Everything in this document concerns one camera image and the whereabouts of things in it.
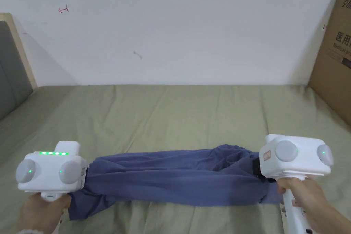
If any dark blue shirt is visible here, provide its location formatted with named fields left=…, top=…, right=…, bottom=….
left=67, top=143, right=283, bottom=221

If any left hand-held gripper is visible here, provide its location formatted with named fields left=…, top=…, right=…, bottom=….
left=15, top=140, right=89, bottom=203

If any person's left hand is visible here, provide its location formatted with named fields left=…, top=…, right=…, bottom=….
left=19, top=191, right=72, bottom=232

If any person's right hand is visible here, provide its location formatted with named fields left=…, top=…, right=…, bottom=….
left=275, top=177, right=351, bottom=234

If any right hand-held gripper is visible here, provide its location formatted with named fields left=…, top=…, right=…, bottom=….
left=253, top=134, right=335, bottom=234

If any grey padded headboard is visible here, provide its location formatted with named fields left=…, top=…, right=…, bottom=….
left=0, top=13, right=37, bottom=122

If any bed with pale green sheet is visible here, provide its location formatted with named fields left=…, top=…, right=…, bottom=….
left=0, top=84, right=351, bottom=234

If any brown cardboard carton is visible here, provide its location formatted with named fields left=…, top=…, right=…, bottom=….
left=308, top=0, right=351, bottom=126

